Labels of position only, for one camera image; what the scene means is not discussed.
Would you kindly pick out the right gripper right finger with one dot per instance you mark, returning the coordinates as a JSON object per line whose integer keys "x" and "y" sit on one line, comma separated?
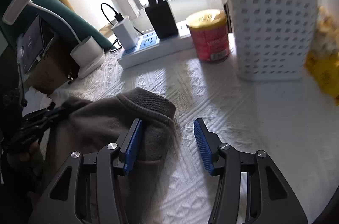
{"x": 222, "y": 160}

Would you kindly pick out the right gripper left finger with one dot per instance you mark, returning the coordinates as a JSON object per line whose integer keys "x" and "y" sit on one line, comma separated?
{"x": 115, "y": 160}

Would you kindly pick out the dark grey t-shirt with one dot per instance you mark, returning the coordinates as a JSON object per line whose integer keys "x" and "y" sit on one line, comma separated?
{"x": 88, "y": 126}

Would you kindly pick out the white textured tablecloth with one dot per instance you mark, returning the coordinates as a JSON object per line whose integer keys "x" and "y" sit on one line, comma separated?
{"x": 295, "y": 122}

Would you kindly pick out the white folded garment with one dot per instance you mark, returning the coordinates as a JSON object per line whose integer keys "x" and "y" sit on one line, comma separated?
{"x": 35, "y": 101}

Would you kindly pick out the white desk lamp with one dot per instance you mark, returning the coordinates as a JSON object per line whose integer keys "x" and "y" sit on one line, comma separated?
{"x": 88, "y": 45}

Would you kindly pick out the brown cardboard box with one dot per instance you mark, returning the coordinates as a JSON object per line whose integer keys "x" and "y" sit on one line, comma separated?
{"x": 55, "y": 69}

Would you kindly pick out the white power strip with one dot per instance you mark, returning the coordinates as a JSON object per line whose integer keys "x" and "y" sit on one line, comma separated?
{"x": 150, "y": 47}

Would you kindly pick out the red can yellow lid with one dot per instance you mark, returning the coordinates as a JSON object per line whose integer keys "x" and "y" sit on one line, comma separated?
{"x": 209, "y": 33}

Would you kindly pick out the white charger plug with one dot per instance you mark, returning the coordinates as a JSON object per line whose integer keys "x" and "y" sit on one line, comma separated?
{"x": 126, "y": 33}

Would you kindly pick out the yellow snack packet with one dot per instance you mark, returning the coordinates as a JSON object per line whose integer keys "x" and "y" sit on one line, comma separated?
{"x": 324, "y": 69}

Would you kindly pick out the tablet with dark screen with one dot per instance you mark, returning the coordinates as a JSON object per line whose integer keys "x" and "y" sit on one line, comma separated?
{"x": 33, "y": 43}

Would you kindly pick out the white perforated basket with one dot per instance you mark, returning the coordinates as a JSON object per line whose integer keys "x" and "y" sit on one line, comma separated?
{"x": 272, "y": 37}

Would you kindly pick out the black charger plug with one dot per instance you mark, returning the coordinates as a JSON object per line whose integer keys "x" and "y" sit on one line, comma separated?
{"x": 161, "y": 18}

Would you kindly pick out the clear snack jar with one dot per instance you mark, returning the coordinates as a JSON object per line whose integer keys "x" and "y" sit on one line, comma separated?
{"x": 326, "y": 37}

